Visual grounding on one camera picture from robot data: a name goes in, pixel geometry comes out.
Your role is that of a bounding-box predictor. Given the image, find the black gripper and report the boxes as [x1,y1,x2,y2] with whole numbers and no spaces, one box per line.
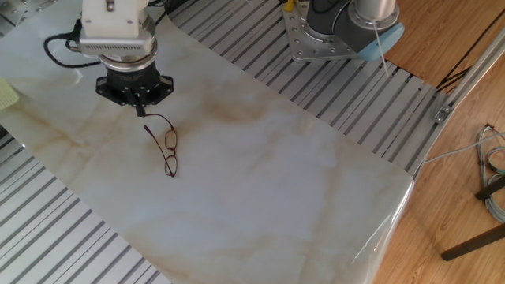
[95,62,175,118]

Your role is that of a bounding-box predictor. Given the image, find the red frame glasses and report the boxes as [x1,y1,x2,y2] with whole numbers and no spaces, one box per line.
[141,113,178,178]

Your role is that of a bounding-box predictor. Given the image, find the dark wooden furniture leg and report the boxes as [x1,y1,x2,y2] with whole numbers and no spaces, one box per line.
[475,175,505,201]
[440,222,505,262]

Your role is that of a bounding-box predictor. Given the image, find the light green plastic basket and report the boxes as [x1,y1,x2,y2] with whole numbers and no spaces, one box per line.
[0,77,20,111]

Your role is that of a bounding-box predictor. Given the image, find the perforated silver metal plate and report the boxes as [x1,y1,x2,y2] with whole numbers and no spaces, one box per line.
[0,0,60,24]

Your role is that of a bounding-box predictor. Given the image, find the marble pattern table sheet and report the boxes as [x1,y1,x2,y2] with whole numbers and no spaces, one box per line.
[0,0,415,284]

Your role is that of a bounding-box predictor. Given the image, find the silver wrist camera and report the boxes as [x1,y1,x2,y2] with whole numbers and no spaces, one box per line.
[77,17,159,58]

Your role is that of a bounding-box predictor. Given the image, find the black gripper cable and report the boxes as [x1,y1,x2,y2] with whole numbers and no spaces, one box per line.
[65,0,169,52]

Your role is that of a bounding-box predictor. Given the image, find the black camera cable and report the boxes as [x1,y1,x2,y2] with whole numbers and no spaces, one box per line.
[42,31,103,69]

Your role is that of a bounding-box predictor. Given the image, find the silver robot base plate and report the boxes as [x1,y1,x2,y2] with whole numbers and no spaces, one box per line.
[282,0,366,63]

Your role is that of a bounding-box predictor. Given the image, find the metal corner bracket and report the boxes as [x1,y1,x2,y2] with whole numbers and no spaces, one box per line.
[433,104,454,125]

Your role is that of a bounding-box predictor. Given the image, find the black floor cable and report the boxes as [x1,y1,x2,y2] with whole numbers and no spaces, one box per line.
[436,7,505,95]

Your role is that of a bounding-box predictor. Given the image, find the grey floor cable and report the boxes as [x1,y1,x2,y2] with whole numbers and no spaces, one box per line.
[422,132,505,165]

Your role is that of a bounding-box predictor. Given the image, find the aluminium frame rail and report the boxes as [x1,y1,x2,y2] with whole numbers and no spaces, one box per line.
[443,25,505,110]

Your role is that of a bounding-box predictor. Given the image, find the grey wire bundle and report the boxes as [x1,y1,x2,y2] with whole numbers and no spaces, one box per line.
[475,124,505,224]

